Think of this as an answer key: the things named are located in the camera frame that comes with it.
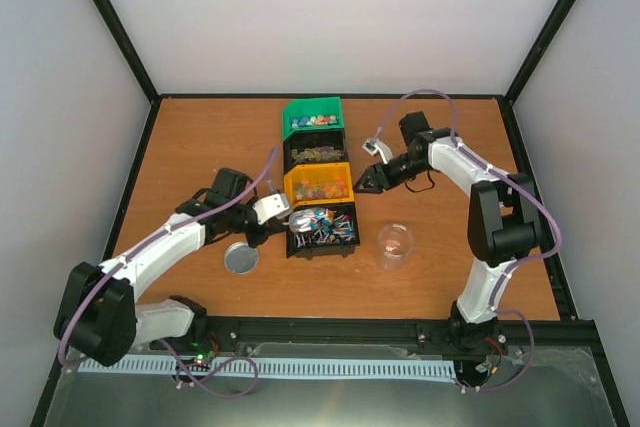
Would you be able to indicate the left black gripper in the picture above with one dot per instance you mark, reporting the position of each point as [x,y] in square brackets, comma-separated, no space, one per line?
[268,229]

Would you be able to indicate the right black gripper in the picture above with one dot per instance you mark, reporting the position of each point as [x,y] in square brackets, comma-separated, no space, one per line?
[373,171]

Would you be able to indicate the metal scoop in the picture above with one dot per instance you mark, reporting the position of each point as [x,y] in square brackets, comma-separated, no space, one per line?
[306,220]

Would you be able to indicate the clear plastic jar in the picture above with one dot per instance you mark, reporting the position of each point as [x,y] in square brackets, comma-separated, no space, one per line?
[395,244]

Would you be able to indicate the black popsicle candy bin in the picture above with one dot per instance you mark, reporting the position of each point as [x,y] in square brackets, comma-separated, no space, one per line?
[314,147]

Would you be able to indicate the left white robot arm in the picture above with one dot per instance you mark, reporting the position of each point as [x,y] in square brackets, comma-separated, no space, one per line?
[100,314]

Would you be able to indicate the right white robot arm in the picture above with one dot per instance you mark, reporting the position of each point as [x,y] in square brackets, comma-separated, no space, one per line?
[503,224]

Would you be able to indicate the round metal lid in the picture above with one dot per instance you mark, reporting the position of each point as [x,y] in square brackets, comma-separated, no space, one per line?
[240,259]

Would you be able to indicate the yellow star candy bin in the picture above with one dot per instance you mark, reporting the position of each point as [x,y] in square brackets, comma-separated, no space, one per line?
[315,184]

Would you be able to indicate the black lollipop bin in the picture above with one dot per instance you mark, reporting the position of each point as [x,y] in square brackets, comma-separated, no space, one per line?
[338,235]

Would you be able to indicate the green candy bin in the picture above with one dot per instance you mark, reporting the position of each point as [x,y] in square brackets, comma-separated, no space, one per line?
[312,114]

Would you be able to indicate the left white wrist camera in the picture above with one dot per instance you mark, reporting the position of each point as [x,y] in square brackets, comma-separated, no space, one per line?
[274,206]

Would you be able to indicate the light blue cable duct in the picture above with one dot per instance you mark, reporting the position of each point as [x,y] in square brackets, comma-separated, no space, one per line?
[283,368]

